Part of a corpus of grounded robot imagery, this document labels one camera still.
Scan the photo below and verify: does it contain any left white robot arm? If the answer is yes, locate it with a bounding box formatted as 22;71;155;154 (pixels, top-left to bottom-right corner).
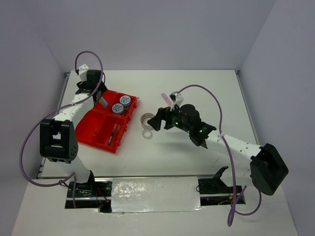
40;69;107;196

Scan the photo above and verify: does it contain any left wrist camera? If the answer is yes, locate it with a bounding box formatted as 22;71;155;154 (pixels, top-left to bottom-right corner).
75;64;89;75

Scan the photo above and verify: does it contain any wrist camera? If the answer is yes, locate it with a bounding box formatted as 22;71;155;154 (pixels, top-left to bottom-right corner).
169;91;184;111
75;64;89;75

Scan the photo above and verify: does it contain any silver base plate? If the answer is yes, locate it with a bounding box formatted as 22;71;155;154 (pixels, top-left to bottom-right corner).
65;177;233;213

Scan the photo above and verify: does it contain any small clear tape roll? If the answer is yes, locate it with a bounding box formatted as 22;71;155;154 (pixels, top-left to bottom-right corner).
142;129;153;140

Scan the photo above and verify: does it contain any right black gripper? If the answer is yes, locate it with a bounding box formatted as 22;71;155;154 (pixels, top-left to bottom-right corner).
148;102;191;133

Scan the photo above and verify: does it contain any red pen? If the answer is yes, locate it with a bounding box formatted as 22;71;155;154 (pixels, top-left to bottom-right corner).
108;123;118;146

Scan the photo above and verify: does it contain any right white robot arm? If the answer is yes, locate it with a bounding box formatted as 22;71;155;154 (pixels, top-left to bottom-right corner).
148;104;289;196

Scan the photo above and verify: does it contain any pink highlighter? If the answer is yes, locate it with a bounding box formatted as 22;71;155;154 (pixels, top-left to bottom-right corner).
161;93;173;107

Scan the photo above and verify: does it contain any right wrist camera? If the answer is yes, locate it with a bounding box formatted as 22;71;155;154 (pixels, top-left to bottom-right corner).
169;91;184;111

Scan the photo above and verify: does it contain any blue capped highlighter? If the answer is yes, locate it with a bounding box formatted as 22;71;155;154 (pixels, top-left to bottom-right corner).
99;97;108;108

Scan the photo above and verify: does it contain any red compartment organizer tray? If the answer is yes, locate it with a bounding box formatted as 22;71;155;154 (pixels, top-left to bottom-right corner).
76;90;138;153

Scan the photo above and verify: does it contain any large clear tape roll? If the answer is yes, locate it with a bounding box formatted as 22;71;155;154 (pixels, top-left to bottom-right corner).
140;113;155;130

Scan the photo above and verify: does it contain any blue white bottle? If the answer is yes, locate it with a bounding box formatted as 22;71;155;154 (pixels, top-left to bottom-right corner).
112;103;125;115
119;95;132;108

